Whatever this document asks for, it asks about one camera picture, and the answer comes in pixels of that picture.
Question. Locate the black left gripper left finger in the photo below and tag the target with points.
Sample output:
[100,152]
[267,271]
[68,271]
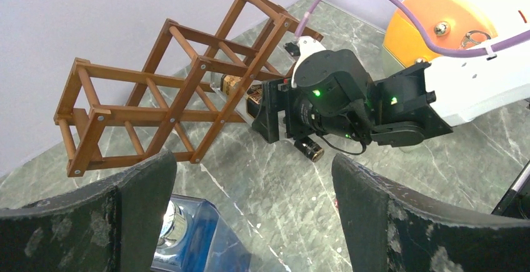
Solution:
[109,225]

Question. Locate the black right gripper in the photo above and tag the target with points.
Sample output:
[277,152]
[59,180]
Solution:
[272,110]

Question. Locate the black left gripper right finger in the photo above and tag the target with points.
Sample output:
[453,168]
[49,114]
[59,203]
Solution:
[390,227]

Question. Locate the blue square glass bottle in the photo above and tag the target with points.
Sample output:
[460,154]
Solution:
[195,237]

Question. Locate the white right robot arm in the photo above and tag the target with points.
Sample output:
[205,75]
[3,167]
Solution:
[330,92]

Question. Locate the brown wooden wine rack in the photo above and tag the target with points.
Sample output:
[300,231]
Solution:
[190,86]

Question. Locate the white cone lampshade orange inside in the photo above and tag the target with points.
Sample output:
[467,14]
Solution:
[452,24]

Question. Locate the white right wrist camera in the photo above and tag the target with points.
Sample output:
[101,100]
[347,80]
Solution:
[301,50]

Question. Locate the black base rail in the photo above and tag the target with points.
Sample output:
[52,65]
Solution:
[515,202]

